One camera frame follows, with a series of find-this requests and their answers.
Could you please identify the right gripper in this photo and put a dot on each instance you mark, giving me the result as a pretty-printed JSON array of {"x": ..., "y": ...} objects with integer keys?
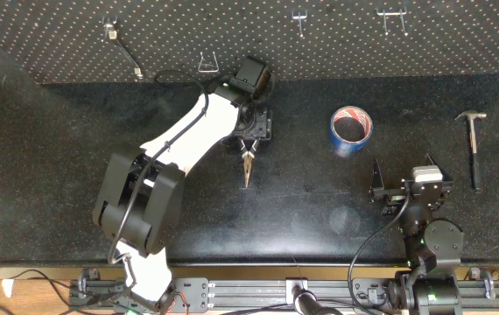
[{"x": 426, "y": 193}]

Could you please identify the roll of blue tape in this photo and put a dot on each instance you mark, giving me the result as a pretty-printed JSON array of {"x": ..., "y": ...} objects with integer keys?
[{"x": 336, "y": 138}]

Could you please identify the pliers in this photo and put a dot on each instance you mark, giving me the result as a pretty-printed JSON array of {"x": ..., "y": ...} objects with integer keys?
[{"x": 248, "y": 170}]

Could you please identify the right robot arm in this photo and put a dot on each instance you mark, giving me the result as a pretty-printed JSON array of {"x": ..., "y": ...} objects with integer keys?
[{"x": 444, "y": 242}]

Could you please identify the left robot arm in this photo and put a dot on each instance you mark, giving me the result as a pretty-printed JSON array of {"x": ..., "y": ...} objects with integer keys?
[{"x": 201, "y": 131}]

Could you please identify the black pegboard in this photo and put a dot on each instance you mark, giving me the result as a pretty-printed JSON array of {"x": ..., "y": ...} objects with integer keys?
[{"x": 363, "y": 52}]

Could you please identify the hammer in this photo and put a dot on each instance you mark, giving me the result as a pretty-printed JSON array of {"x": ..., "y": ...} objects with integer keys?
[{"x": 473, "y": 140}]

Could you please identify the metal hook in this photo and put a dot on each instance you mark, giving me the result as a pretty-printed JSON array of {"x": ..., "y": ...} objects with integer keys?
[
  {"x": 391, "y": 13},
  {"x": 106, "y": 20},
  {"x": 300, "y": 24},
  {"x": 208, "y": 68}
]

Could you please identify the white tape scrap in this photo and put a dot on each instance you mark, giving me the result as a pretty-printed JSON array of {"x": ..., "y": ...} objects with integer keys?
[{"x": 8, "y": 288}]

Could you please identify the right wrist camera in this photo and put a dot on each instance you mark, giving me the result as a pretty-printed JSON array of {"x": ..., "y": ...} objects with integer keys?
[{"x": 426, "y": 173}]

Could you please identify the mounting rail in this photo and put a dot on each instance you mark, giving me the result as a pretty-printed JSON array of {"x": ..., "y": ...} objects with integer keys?
[{"x": 241, "y": 295}]

